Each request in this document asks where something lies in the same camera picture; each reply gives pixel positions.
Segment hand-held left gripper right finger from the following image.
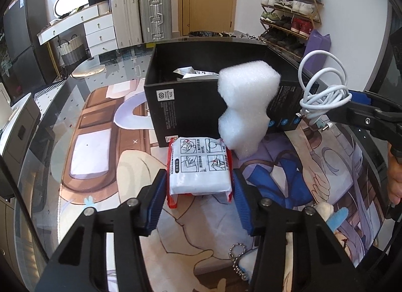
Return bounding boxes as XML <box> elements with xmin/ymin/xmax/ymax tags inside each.
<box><xmin>232</xmin><ymin>169</ymin><xmax>362</xmax><ymax>292</ymax></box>

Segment purple bag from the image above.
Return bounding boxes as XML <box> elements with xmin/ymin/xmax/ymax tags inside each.
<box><xmin>303</xmin><ymin>30</ymin><xmax>332</xmax><ymax>67</ymax></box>

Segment black cardboard box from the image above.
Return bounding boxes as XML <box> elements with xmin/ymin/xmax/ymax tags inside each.
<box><xmin>144</xmin><ymin>42</ymin><xmax>321</xmax><ymax>148</ymax></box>

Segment printed desk mat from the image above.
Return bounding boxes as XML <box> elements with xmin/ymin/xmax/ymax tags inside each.
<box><xmin>58</xmin><ymin>77</ymin><xmax>387</xmax><ymax>292</ymax></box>

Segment grey side table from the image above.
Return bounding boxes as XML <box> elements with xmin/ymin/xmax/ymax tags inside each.
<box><xmin>0</xmin><ymin>93</ymin><xmax>41</xmax><ymax>186</ymax></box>

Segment white plush keychain toy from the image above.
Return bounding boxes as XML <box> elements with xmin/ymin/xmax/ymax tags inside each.
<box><xmin>228</xmin><ymin>202</ymin><xmax>347</xmax><ymax>283</ymax></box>

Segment white suitcase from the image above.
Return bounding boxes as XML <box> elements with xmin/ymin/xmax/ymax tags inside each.
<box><xmin>111</xmin><ymin>0</ymin><xmax>142</xmax><ymax>49</ymax></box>

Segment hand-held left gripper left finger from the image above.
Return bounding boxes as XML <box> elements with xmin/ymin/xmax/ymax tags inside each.
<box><xmin>34</xmin><ymin>169</ymin><xmax>168</xmax><ymax>292</ymax></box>

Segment white charging cable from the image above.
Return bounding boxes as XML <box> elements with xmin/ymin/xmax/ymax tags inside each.
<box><xmin>297</xmin><ymin>50</ymin><xmax>354</xmax><ymax>129</ymax></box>

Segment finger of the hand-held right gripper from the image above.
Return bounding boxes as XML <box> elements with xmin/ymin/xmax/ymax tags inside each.
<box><xmin>345</xmin><ymin>89</ymin><xmax>402</xmax><ymax>118</ymax></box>
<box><xmin>327</xmin><ymin>102</ymin><xmax>402</xmax><ymax>146</ymax></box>

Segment person's right hand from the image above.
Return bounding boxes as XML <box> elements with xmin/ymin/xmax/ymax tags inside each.
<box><xmin>388</xmin><ymin>151</ymin><xmax>402</xmax><ymax>206</ymax></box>

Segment dark grey refrigerator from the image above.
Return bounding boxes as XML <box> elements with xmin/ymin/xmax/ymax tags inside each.
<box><xmin>3</xmin><ymin>0</ymin><xmax>57</xmax><ymax>87</ymax></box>

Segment white foam block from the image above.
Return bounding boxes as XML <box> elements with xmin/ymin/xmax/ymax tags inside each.
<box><xmin>217</xmin><ymin>59</ymin><xmax>281</xmax><ymax>159</ymax></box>

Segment woven laundry basket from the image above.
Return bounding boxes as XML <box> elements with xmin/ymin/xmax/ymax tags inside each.
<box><xmin>57</xmin><ymin>35</ymin><xmax>88</xmax><ymax>67</ymax></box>

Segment white upright appliance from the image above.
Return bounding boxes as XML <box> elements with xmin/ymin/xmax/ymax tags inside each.
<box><xmin>0</xmin><ymin>82</ymin><xmax>11</xmax><ymax>107</ymax></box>

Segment white dresser with drawers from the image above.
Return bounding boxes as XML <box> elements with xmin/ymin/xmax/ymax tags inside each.
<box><xmin>37</xmin><ymin>0</ymin><xmax>118</xmax><ymax>59</ymax></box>

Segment wooden shoe rack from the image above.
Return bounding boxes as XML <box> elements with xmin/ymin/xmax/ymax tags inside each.
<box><xmin>259</xmin><ymin>0</ymin><xmax>324</xmax><ymax>57</ymax></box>

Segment oval mirror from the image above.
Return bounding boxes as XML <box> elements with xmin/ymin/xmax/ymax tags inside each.
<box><xmin>53</xmin><ymin>0</ymin><xmax>95</xmax><ymax>19</ymax></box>

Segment rows of shoes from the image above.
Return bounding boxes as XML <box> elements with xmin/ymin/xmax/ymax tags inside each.
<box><xmin>260</xmin><ymin>0</ymin><xmax>321</xmax><ymax>54</ymax></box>

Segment white packet with red edges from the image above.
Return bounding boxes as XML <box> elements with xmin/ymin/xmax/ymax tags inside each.
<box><xmin>166</xmin><ymin>137</ymin><xmax>234</xmax><ymax>209</ymax></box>

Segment tan wooden door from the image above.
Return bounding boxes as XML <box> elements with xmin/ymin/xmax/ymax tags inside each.
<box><xmin>178</xmin><ymin>0</ymin><xmax>239</xmax><ymax>37</ymax></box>

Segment silver suitcase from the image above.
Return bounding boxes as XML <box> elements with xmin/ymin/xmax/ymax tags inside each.
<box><xmin>139</xmin><ymin>0</ymin><xmax>173</xmax><ymax>43</ymax></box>

